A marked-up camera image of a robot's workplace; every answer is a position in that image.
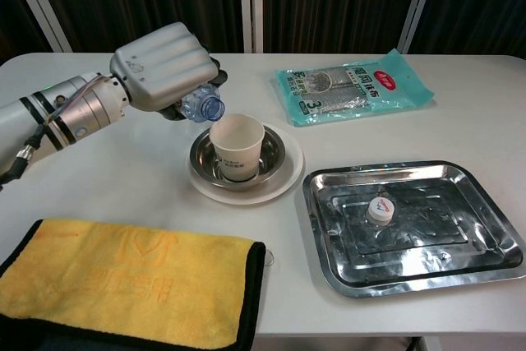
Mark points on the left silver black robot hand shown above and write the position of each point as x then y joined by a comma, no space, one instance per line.
160,67

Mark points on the clear plastic water bottle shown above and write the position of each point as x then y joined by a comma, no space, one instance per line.
205,106

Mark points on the white paper cup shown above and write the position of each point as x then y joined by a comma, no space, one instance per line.
236,149

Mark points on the white bottle cap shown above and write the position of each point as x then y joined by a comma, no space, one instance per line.
380,211

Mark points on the stainless steel bowl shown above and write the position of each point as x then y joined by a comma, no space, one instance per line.
272,153

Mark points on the white round plate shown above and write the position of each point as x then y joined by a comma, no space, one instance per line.
292,174

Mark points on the teal dishcloth package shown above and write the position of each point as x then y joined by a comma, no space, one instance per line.
349,88

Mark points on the yellow towel with black trim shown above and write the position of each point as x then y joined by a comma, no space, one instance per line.
123,277

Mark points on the rectangular stainless steel tray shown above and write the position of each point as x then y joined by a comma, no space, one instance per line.
411,254

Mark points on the white frame post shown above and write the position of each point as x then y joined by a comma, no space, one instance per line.
41,6
251,1
419,1

